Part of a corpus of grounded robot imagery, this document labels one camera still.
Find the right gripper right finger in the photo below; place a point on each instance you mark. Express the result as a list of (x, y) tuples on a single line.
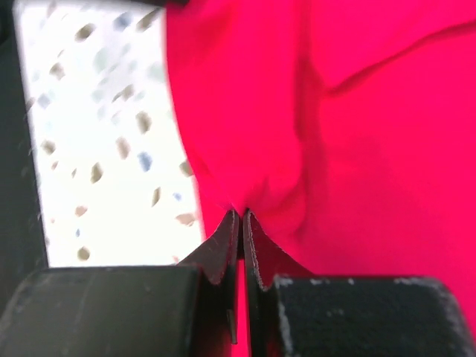
[(293, 312)]

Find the red t shirt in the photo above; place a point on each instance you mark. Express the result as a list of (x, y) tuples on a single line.
[(346, 127)]

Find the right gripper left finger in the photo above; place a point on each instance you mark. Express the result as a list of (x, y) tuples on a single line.
[(183, 310)]

